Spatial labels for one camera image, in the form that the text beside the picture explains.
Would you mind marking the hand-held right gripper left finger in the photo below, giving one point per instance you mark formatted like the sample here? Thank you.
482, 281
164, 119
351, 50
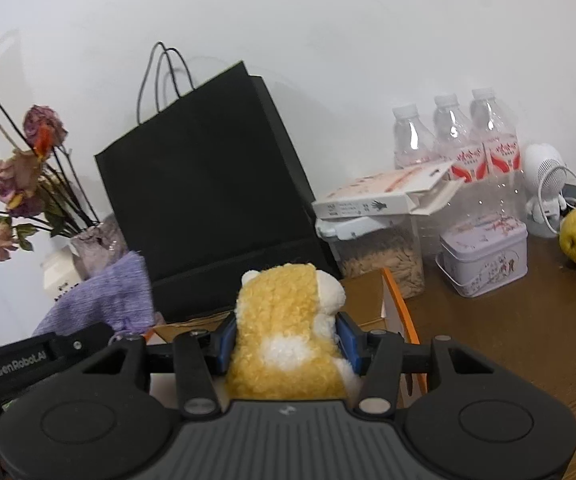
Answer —
225, 347

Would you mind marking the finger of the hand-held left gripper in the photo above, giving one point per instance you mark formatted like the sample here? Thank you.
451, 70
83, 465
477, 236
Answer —
82, 342

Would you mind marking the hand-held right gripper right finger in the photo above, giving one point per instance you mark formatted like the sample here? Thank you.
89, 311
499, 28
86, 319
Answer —
349, 347

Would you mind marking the purple knitted pouch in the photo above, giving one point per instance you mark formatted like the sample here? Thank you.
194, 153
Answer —
107, 295

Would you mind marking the cardboard box with orange trim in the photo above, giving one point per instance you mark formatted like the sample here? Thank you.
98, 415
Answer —
398, 310

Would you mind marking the yellow white plush hamster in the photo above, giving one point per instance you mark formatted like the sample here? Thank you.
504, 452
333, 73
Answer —
283, 310

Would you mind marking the white milk carton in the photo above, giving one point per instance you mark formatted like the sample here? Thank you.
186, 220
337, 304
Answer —
60, 275

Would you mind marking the purple marbled vase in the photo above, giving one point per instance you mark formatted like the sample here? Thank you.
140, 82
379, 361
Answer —
92, 255

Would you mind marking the clear container of seeds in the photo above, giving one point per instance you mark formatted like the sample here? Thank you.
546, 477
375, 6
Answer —
383, 260

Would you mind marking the flat white pink carton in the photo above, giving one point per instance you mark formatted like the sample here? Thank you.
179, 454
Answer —
368, 195

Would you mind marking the lilac floral tin box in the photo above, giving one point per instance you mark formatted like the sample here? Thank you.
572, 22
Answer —
483, 260

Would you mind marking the black paper bag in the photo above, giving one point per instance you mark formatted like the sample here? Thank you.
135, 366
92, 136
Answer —
207, 185

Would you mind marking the dried rose bouquet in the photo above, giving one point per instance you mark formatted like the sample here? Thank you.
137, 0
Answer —
32, 175

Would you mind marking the clear plastic water bottle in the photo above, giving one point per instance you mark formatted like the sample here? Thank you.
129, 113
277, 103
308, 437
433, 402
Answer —
495, 120
410, 135
455, 125

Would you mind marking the small white desk fan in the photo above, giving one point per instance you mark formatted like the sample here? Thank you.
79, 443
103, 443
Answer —
543, 160

